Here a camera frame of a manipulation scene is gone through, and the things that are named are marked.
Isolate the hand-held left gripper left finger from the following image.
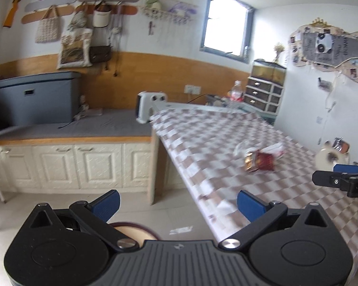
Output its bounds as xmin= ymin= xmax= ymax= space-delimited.
xmin=27 ymin=189 xmax=139 ymax=252

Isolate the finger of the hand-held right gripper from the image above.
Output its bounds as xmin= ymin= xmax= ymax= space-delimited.
xmin=333 ymin=163 xmax=358 ymax=174
xmin=312 ymin=170 xmax=350 ymax=189

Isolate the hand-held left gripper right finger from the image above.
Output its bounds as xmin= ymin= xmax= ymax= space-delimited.
xmin=220 ymin=190 xmax=336 ymax=250

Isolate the red paper box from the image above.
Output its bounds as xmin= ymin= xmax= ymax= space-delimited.
xmin=244 ymin=150 xmax=277 ymax=173

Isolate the clear plastic wrapper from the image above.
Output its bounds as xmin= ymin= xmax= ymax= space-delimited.
xmin=233 ymin=141 xmax=287 ymax=159

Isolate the dark brown shoulder bag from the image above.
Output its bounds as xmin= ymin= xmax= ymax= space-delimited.
xmin=89 ymin=45 xmax=113 ymax=64

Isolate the white cabinet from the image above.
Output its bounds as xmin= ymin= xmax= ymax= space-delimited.
xmin=0 ymin=136 xmax=161 ymax=198

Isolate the checkered table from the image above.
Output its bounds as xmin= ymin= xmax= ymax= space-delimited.
xmin=150 ymin=107 xmax=358 ymax=272

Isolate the drawer organiser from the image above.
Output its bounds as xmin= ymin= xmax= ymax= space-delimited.
xmin=243 ymin=77 xmax=284 ymax=115

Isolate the white space heater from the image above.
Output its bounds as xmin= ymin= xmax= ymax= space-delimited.
xmin=136 ymin=91 xmax=168 ymax=125

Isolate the water bottle with red label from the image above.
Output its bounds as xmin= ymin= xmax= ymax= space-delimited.
xmin=230 ymin=80 xmax=244 ymax=104

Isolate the glass fish tank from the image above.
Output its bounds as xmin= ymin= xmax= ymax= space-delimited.
xmin=251 ymin=60 xmax=287 ymax=84

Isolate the grey storage box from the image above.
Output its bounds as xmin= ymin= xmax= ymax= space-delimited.
xmin=0 ymin=71 xmax=81 ymax=127

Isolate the dried flower vase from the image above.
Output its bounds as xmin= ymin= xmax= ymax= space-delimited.
xmin=273 ymin=43 xmax=286 ymax=64

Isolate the window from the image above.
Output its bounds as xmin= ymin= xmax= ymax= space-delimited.
xmin=199 ymin=0 xmax=254 ymax=64

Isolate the crochet tote bag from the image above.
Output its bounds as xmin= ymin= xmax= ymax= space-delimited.
xmin=35 ymin=5 xmax=61 ymax=44

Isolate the white bucket bag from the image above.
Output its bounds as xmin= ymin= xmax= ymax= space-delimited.
xmin=92 ymin=2 xmax=111 ymax=28

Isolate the grey cloth bag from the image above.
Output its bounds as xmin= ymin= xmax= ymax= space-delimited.
xmin=68 ymin=4 xmax=88 ymax=31

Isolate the green plush toy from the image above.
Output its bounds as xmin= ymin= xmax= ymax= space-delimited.
xmin=144 ymin=0 xmax=163 ymax=13

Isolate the purple plush toy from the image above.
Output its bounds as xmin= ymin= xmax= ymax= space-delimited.
xmin=171 ymin=2 xmax=196 ymax=17

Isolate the orange toy rifle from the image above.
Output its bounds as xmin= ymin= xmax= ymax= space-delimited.
xmin=2 ymin=0 xmax=34 ymax=28

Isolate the small wall hook holder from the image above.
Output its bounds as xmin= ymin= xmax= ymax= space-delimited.
xmin=317 ymin=77 xmax=332 ymax=92

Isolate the photo collage wall board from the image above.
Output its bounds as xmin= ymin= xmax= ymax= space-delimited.
xmin=288 ymin=17 xmax=358 ymax=83

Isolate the white wire wall shelf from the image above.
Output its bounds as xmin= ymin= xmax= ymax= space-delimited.
xmin=141 ymin=0 xmax=198 ymax=25

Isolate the wooden skateboard wall rack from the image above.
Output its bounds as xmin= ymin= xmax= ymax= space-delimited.
xmin=21 ymin=4 xmax=138 ymax=25

